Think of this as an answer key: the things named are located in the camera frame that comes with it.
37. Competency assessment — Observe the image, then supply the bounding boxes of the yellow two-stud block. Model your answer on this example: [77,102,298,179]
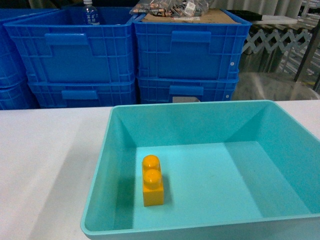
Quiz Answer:
[141,154,164,207]

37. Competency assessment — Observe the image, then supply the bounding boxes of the lower right blue crate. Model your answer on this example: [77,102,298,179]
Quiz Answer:
[137,76,239,104]

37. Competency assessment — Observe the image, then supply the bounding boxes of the blue crate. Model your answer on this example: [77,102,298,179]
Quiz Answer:
[28,80,137,108]
[134,9,252,81]
[4,7,136,84]
[137,76,239,104]

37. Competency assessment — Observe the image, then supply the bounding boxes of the upper right blue crate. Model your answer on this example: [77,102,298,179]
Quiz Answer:
[134,9,252,81]

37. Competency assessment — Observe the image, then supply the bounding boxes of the teal plastic tray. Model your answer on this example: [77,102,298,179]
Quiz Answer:
[80,100,320,240]

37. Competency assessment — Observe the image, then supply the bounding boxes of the lower left blue crate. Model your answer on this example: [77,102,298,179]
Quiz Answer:
[28,80,137,108]

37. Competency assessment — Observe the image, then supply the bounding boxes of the bag of small parts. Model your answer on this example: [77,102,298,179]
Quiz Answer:
[129,0,215,18]

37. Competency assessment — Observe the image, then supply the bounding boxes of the brown cardboard sheet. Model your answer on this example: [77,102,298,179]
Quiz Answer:
[141,9,239,24]

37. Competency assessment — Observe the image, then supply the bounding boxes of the clear water bottle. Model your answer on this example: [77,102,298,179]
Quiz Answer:
[82,0,100,26]

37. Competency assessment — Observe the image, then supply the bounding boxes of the upper left blue crate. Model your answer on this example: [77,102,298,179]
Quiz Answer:
[4,7,136,84]

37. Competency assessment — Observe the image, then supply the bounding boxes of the far left blue crates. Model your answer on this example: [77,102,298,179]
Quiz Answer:
[0,8,39,110]

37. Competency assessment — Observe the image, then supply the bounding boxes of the white folding lattice barrier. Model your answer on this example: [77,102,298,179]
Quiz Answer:
[242,29,312,55]

